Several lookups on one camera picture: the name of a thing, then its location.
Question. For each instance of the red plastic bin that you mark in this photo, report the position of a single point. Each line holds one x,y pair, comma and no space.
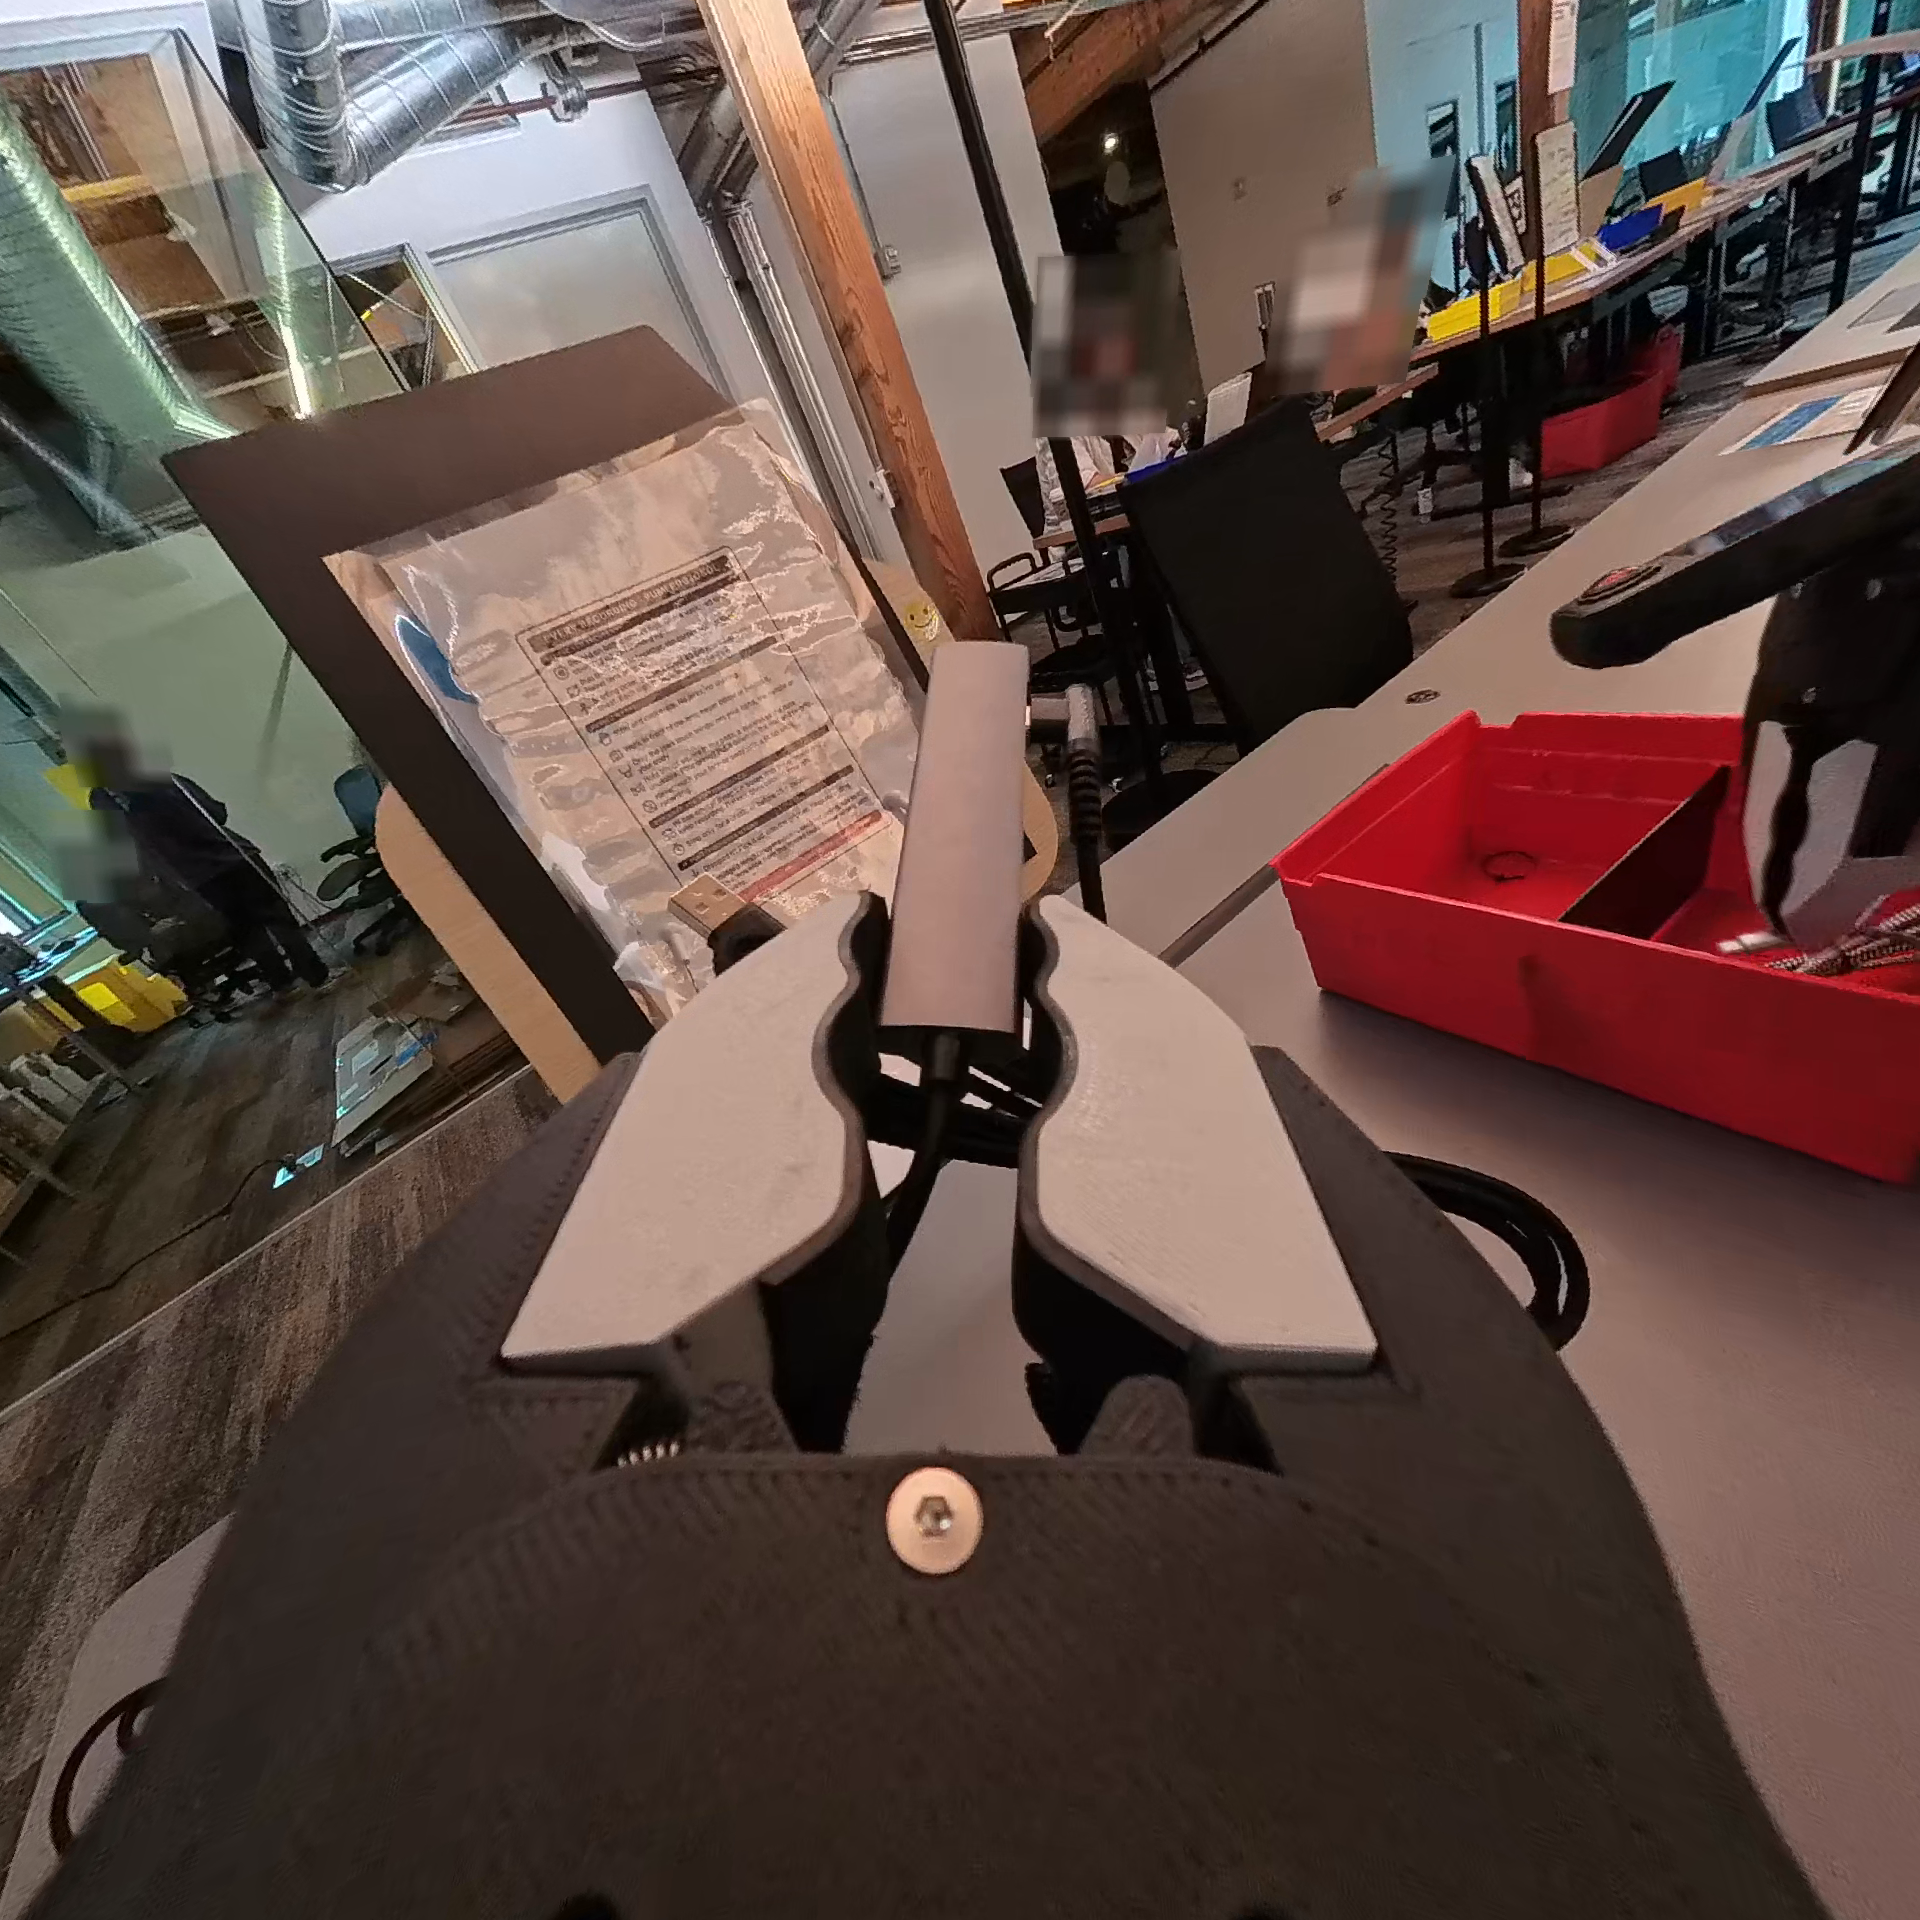
1606,420
1500,960

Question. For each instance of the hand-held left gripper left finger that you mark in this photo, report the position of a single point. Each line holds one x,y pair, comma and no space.
705,1171

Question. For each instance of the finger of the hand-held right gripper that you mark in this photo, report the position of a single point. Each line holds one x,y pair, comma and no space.
1838,840
1764,809

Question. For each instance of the wooden post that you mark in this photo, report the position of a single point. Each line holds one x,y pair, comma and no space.
839,299

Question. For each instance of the grey usb hub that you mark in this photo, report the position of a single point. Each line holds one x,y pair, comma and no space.
960,840

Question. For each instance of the wood-backed screen white stand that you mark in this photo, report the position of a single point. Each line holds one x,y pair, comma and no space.
450,442

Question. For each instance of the instruction sheet in sleeve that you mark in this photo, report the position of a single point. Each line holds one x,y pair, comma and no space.
629,674

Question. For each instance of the black office chair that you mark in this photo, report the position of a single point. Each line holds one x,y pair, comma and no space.
1276,600

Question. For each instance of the black bin divider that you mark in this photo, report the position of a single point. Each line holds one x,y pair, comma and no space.
1650,868

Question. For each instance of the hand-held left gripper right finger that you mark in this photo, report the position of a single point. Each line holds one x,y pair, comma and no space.
1185,1184

